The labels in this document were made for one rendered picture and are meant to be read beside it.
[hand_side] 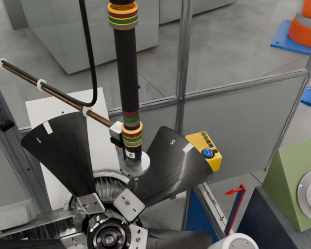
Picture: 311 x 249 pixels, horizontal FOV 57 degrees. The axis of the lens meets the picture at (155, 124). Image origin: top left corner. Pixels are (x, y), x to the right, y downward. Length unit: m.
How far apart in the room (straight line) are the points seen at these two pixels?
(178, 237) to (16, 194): 1.14
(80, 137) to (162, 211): 1.57
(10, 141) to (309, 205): 1.21
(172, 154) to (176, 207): 1.43
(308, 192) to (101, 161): 0.77
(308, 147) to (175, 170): 0.59
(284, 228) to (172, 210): 1.17
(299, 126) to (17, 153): 2.57
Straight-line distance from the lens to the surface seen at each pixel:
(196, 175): 0.86
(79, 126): 0.77
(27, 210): 1.04
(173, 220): 2.24
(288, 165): 1.19
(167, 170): 0.86
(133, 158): 0.63
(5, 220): 1.04
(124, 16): 0.43
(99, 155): 1.05
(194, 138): 1.25
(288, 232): 1.26
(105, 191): 0.96
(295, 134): 3.07
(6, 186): 1.81
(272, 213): 1.29
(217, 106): 1.74
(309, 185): 1.24
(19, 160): 1.43
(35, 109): 1.05
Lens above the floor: 1.97
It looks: 44 degrees down
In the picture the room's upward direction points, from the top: straight up
